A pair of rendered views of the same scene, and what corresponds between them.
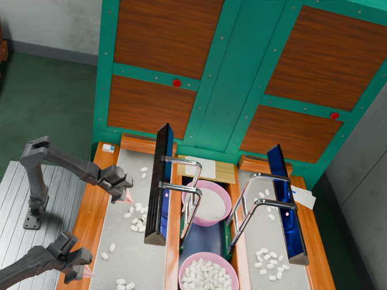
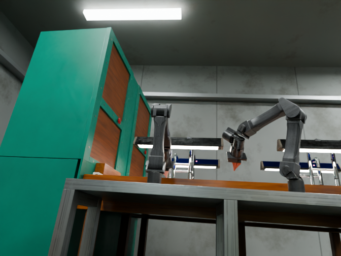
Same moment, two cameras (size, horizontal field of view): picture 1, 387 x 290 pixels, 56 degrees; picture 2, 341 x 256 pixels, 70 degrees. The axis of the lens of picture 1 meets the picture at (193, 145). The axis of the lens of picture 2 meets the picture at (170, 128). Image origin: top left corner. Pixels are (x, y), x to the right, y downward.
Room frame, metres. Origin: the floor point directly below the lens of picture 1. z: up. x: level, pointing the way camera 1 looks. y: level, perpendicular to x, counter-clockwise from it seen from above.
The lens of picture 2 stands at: (0.51, 1.59, 0.53)
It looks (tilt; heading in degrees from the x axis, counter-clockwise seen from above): 22 degrees up; 292
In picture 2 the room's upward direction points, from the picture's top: 4 degrees clockwise
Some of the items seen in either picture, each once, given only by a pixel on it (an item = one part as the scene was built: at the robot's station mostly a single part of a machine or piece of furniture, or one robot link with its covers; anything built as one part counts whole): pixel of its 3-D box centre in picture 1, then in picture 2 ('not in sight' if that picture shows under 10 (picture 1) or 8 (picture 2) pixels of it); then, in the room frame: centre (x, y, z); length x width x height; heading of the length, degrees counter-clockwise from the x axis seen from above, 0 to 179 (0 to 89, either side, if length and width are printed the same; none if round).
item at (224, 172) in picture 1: (206, 168); not in sight; (1.49, -0.11, 0.77); 0.33 x 0.15 x 0.01; 102
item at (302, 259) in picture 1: (287, 196); (184, 162); (1.16, -0.46, 1.08); 0.62 x 0.08 x 0.07; 12
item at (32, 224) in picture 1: (35, 206); (154, 181); (0.96, 0.61, 0.71); 0.20 x 0.07 x 0.08; 15
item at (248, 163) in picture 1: (265, 166); not in sight; (1.61, -0.43, 0.83); 0.30 x 0.06 x 0.07; 102
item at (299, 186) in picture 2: not in sight; (296, 189); (0.38, 0.45, 0.71); 0.20 x 0.07 x 0.08; 15
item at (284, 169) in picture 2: not in sight; (292, 174); (0.39, 0.45, 0.77); 0.09 x 0.06 x 0.06; 65
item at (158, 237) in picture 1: (162, 175); (177, 142); (1.05, 0.08, 1.08); 0.62 x 0.08 x 0.07; 12
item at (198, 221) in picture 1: (204, 205); not in sight; (1.27, -0.16, 0.72); 0.27 x 0.27 x 0.10
